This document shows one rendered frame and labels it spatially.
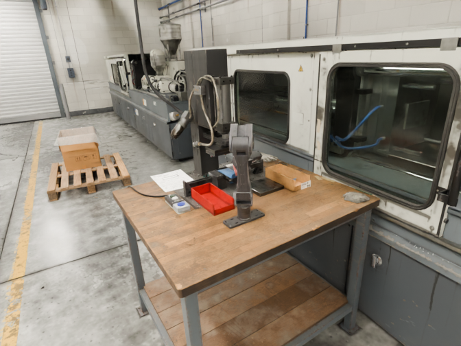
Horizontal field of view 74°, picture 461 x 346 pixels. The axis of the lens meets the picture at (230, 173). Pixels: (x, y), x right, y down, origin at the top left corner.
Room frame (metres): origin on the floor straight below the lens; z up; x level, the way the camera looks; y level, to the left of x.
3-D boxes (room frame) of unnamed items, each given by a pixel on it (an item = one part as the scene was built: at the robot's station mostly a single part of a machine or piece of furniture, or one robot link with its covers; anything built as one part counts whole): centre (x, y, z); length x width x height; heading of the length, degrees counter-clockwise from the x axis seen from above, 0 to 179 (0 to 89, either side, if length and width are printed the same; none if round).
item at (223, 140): (1.72, 0.07, 1.22); 0.26 x 0.18 x 0.30; 32
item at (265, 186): (1.59, -0.18, 0.91); 0.17 x 0.16 x 0.02; 122
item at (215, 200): (1.43, 0.10, 0.93); 0.25 x 0.12 x 0.06; 32
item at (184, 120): (1.85, 0.27, 1.25); 0.19 x 0.07 x 0.19; 122
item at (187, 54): (1.90, 0.16, 1.28); 0.14 x 0.12 x 0.75; 122
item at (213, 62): (1.78, 0.09, 1.44); 0.17 x 0.13 x 0.42; 32
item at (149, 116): (7.23, 1.77, 0.49); 5.51 x 1.02 x 0.97; 28
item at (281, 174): (1.65, -0.33, 0.93); 0.25 x 0.13 x 0.08; 32
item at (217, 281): (1.52, -0.03, 0.45); 1.12 x 0.99 x 0.90; 122
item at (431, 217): (1.46, -0.72, 1.21); 0.86 x 0.10 x 0.79; 28
